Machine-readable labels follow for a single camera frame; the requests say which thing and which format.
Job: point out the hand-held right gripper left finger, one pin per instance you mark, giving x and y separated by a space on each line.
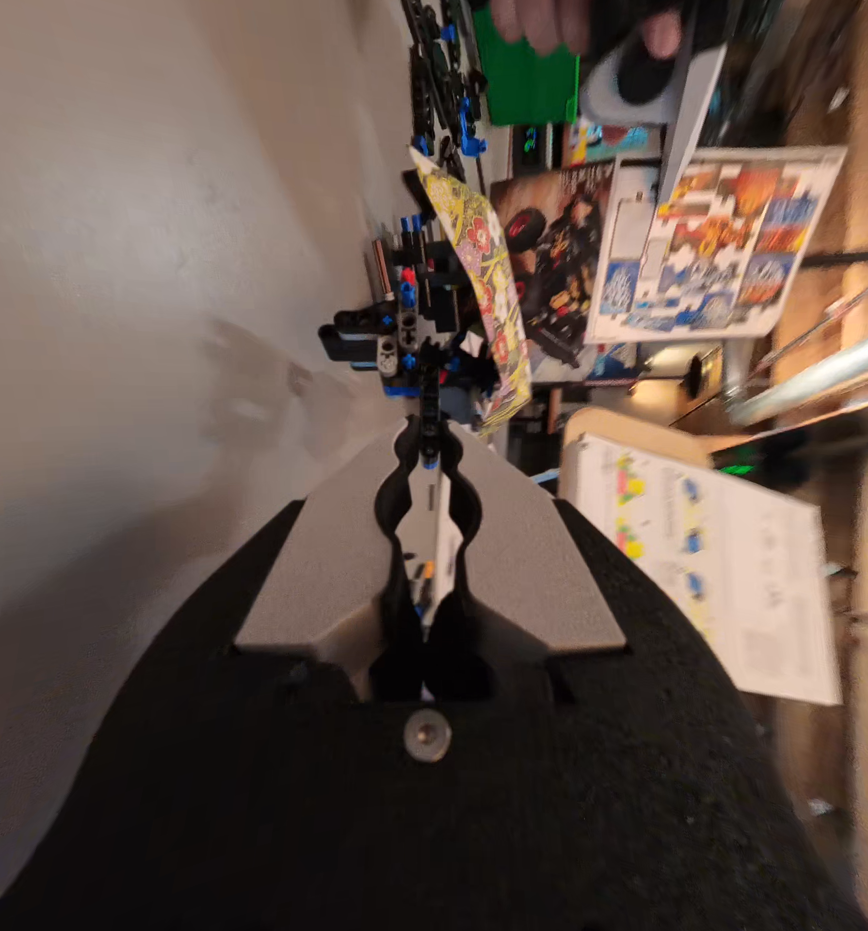
310 574

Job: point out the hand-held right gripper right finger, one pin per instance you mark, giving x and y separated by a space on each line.
543 574

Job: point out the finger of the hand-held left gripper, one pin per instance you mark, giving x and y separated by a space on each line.
692 116

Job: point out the colourful sticker sheet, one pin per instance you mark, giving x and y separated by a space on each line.
725 247

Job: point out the black lego vehicle chassis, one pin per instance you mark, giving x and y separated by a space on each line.
419 320

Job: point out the blue lego panel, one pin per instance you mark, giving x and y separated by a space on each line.
469 127

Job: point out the lego set box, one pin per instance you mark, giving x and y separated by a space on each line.
557 254

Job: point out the pile of black lego pieces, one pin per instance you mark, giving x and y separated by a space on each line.
434 65

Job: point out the person's left hand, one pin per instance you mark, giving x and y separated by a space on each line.
543 25

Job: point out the green plastic bin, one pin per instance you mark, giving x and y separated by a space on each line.
521 80

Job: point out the small black device green display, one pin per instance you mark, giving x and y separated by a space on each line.
532 144

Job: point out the floral patterned paper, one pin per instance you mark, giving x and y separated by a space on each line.
485 291

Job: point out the silver ventilation duct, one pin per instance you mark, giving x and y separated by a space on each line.
819 378

